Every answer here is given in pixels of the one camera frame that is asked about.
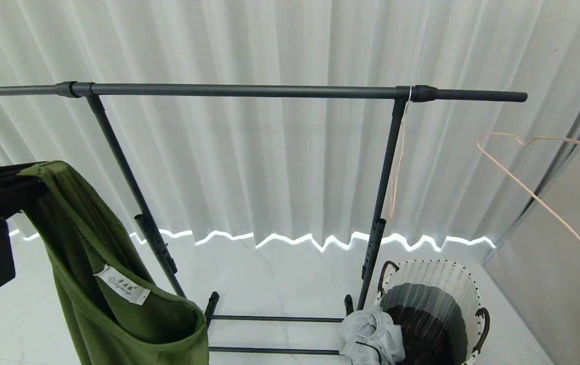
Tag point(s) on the green short-sleeved shirt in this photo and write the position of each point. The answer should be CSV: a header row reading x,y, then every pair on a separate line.
x,y
97,243

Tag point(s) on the pink clothes hanger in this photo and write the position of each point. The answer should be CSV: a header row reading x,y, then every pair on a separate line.
x,y
396,172
537,198

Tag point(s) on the black clothes rack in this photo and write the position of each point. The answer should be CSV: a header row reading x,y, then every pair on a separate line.
x,y
244,90

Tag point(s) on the white laundry basket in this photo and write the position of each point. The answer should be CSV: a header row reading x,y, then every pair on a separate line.
x,y
436,276

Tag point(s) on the white curtain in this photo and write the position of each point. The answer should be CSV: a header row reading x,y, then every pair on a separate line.
x,y
269,167

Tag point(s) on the pale grey garment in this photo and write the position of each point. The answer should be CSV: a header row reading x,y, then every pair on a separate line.
x,y
371,329

